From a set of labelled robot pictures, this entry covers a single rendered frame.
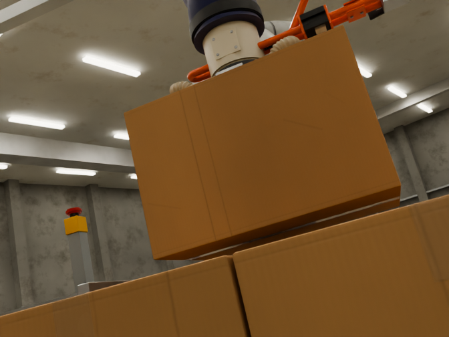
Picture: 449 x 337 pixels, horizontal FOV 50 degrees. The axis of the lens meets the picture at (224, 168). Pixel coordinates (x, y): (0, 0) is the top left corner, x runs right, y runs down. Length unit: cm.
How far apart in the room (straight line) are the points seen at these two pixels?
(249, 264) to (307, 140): 66
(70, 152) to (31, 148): 89
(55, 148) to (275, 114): 945
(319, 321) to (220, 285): 10
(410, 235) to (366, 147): 64
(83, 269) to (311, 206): 126
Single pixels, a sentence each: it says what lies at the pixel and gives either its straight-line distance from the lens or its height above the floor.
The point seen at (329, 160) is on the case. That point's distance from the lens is 109.
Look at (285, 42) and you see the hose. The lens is 130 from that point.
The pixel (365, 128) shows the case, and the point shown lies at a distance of 110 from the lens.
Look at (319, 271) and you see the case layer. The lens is 47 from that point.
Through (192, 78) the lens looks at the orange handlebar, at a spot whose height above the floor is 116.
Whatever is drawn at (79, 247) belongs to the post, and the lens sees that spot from 213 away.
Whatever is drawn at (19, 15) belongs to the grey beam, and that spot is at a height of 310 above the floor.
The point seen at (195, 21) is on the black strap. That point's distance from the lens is 145.
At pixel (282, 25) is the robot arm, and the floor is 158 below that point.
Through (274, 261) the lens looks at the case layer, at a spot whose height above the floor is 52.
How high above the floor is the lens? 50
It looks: 16 degrees up
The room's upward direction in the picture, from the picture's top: 14 degrees counter-clockwise
